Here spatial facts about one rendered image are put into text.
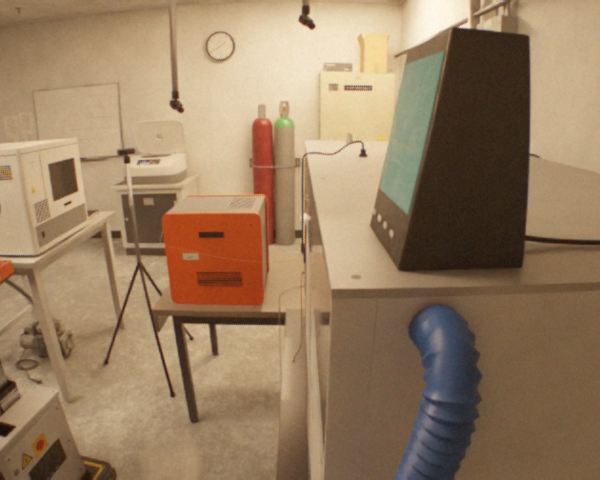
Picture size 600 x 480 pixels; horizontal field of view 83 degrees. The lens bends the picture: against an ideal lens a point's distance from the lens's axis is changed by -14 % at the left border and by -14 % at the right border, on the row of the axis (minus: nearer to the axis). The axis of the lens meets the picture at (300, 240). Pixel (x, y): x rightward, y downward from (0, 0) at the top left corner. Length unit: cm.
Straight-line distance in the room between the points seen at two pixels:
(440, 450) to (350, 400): 9
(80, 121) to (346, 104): 320
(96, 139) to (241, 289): 382
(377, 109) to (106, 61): 320
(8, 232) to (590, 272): 220
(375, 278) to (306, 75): 442
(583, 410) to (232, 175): 456
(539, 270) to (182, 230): 152
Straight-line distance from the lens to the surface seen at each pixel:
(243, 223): 164
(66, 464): 163
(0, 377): 148
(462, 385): 23
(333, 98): 428
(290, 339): 148
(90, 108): 527
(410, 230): 27
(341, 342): 27
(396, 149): 33
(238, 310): 175
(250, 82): 468
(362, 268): 28
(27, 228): 215
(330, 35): 472
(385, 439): 34
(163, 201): 431
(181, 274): 179
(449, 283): 27
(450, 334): 24
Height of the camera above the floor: 155
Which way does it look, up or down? 19 degrees down
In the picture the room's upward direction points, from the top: straight up
